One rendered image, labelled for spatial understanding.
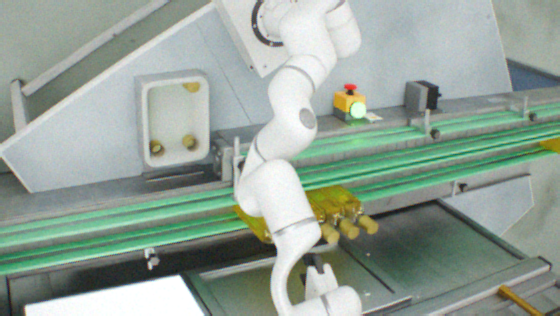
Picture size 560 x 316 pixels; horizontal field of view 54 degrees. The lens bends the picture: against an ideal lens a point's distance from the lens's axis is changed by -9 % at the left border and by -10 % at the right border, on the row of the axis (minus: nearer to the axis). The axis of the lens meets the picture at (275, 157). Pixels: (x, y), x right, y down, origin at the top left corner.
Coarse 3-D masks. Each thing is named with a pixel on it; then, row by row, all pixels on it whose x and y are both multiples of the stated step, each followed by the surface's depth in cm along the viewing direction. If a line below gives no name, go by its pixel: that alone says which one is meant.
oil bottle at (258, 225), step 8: (240, 208) 154; (240, 216) 155; (248, 216) 150; (248, 224) 151; (256, 224) 146; (264, 224) 143; (256, 232) 147; (264, 232) 142; (264, 240) 143; (272, 240) 143
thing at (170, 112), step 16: (160, 80) 142; (176, 80) 144; (192, 80) 146; (144, 96) 141; (160, 96) 151; (176, 96) 153; (192, 96) 155; (208, 96) 149; (144, 112) 143; (160, 112) 152; (176, 112) 154; (192, 112) 156; (208, 112) 151; (144, 128) 144; (160, 128) 154; (176, 128) 156; (192, 128) 158; (208, 128) 152; (144, 144) 146; (176, 144) 158; (208, 144) 154; (160, 160) 151; (176, 160) 152
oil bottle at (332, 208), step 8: (304, 192) 159; (312, 192) 158; (320, 192) 158; (312, 200) 155; (320, 200) 154; (328, 200) 154; (336, 200) 154; (328, 208) 150; (336, 208) 150; (328, 216) 149; (336, 216) 149; (344, 216) 150
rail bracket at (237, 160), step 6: (234, 138) 144; (234, 144) 144; (222, 150) 150; (228, 150) 150; (234, 150) 145; (228, 156) 149; (234, 156) 145; (240, 156) 145; (234, 162) 145; (240, 162) 142; (234, 168) 146; (240, 168) 141; (234, 174) 147; (234, 180) 148; (234, 186) 148; (234, 192) 149; (234, 198) 149
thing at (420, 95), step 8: (408, 88) 186; (416, 88) 183; (424, 88) 181; (432, 88) 183; (408, 96) 187; (416, 96) 183; (424, 96) 182; (432, 96) 184; (408, 104) 188; (416, 104) 184; (424, 104) 184; (432, 104) 185
